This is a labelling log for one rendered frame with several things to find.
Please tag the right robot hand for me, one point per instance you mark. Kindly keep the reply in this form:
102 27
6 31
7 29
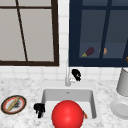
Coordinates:
76 75

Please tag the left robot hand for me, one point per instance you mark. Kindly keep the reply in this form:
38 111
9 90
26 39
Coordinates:
39 108

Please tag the silver tap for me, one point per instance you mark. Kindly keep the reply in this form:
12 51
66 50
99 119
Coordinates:
68 78

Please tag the white sink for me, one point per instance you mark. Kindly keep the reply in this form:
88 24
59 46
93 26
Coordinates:
68 96

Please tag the long tan bread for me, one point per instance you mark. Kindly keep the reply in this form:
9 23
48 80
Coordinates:
14 103

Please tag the dark rimmed plate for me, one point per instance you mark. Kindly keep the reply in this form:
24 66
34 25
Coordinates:
14 104

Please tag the purple eggplant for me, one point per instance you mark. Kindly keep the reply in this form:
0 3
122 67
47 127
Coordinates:
89 51

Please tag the red ball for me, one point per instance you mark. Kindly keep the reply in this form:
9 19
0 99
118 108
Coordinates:
67 114

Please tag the small orange thing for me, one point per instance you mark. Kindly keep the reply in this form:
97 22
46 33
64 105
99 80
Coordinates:
104 51

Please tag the orange carrot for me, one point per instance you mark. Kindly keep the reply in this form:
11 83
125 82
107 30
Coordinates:
85 115

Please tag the grey cylindrical jar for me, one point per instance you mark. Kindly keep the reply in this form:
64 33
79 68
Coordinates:
123 81

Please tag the dark blue glass cupboard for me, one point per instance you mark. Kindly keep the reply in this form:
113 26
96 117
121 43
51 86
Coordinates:
98 32

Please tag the white round plate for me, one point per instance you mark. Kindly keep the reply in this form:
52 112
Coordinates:
120 108

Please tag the brown framed window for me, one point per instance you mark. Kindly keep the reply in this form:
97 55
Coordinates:
28 31

